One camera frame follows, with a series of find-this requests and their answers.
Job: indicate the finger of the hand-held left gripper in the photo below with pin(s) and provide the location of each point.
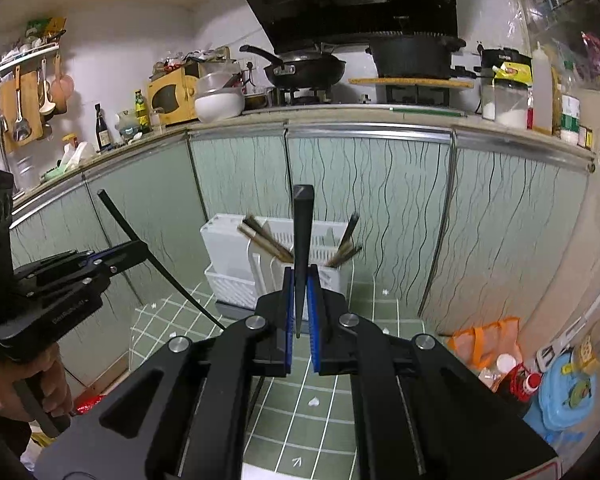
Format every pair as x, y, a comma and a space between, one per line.
125, 257

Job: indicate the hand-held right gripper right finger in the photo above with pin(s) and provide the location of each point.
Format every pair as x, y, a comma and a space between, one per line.
314, 330

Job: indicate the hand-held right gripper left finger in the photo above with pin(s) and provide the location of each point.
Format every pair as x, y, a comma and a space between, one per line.
288, 330

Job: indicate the long black chopstick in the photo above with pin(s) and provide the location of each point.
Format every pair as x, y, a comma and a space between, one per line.
302, 240
180, 287

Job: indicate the wooden chopstick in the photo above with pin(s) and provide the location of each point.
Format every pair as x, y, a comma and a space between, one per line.
262, 235
351, 227
254, 241
347, 254

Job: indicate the white chopstick holder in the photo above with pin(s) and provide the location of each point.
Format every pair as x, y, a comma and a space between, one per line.
225, 245

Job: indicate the person's left hand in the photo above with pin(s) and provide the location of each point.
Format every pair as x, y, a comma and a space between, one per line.
10, 390

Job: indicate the green patterned cabinet door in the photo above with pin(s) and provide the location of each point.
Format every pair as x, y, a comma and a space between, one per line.
505, 235
55, 220
380, 200
150, 200
240, 180

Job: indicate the red plastic packet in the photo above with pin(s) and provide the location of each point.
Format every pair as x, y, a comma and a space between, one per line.
90, 404

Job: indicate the green checked tablecloth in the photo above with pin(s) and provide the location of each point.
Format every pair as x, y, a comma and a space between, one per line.
325, 425

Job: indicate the white crumpled bag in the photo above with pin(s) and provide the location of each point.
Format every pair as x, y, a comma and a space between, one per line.
77, 156

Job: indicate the dark sauce bottle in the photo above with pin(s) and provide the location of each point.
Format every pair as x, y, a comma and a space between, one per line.
103, 132

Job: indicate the green glass bottle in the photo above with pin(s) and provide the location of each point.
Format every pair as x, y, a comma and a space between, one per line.
142, 115

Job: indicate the yellow microwave oven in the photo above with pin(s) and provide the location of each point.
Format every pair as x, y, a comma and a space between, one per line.
170, 100

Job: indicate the steel slotted spatula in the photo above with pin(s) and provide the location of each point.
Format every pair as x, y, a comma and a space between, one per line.
21, 127

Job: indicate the orange plastic bag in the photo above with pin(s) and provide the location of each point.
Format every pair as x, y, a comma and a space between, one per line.
485, 342

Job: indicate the white ladle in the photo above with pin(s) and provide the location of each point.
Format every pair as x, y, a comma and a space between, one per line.
46, 102

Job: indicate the stack of white bowls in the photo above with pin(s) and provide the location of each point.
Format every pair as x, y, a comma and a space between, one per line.
219, 105

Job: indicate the wooden cutting board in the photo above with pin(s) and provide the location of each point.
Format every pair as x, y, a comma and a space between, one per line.
30, 90

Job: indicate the gas stove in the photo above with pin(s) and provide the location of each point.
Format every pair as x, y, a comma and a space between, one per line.
405, 95

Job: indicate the black frying pan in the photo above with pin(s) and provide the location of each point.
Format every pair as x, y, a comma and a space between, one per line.
305, 72

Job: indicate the yellow lid jar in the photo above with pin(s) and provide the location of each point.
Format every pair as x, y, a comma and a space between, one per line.
597, 342

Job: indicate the white pipe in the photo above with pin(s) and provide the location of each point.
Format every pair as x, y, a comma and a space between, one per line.
597, 307

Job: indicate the black cooking pot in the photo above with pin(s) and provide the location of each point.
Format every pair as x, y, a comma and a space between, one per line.
412, 57

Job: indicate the clear jar of white powder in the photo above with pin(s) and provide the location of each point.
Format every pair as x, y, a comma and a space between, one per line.
512, 107

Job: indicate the yellow snack packet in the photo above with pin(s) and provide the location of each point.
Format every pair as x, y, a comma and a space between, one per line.
515, 72

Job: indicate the white squeeze bottle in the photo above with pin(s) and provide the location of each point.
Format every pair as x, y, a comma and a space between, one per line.
541, 95

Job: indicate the green label bottle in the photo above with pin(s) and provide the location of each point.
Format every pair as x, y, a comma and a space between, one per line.
570, 122

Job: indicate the black range hood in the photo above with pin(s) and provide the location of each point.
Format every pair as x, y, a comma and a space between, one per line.
345, 0

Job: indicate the small yellow box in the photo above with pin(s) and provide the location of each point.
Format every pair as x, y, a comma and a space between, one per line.
587, 139

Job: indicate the black kitchen appliance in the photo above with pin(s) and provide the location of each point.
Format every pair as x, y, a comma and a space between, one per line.
505, 56

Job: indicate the wall shelf rack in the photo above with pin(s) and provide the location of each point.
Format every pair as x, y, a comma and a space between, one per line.
15, 62

